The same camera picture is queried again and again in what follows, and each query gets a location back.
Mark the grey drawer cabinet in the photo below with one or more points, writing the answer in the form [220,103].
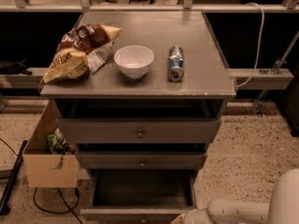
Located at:
[205,77]

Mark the grey middle drawer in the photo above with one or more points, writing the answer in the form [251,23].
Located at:
[141,156]

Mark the cardboard box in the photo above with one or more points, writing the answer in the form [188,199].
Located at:
[43,169]

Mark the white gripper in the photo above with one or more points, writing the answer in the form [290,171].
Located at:
[193,217]

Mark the black metal floor bar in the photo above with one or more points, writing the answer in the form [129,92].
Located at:
[10,176]

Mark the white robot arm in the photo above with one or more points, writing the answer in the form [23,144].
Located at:
[283,207]

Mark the green packet in box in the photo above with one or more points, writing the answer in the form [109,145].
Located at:
[52,140]

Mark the white bowl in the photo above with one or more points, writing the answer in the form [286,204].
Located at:
[134,61]

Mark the blue silver soda can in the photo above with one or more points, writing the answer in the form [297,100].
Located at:
[175,64]

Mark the grey bottom drawer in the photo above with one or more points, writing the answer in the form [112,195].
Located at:
[140,196]

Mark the grey drawer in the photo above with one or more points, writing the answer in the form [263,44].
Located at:
[140,196]
[138,121]
[141,156]

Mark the yellow brown chip bag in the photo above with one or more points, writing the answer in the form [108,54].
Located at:
[81,52]

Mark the black object on ledge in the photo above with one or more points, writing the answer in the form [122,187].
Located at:
[14,68]

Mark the grey top drawer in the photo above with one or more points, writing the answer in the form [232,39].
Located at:
[138,121]

